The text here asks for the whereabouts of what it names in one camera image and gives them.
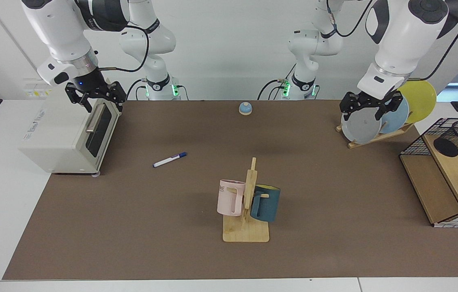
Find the pale toaster oven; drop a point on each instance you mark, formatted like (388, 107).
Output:
(58, 134)

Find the pink cup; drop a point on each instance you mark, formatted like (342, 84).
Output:
(226, 198)

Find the wooden cup stand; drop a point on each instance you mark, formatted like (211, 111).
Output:
(249, 233)

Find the small blue round bell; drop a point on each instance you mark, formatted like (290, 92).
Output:
(246, 108)

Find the wooden plate rack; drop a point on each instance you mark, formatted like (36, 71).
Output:
(375, 139)

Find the yellow plate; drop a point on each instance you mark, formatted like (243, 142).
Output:
(421, 99)

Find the grey plate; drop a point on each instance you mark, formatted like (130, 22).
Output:
(360, 129)

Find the white marker with blue cap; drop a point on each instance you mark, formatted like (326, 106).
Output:
(168, 160)

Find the brown table cloth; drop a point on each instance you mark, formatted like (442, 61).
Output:
(172, 227)

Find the teal cup with yellow inside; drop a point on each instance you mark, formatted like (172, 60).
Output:
(268, 205)

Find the light blue plate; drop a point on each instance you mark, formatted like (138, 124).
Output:
(397, 118)

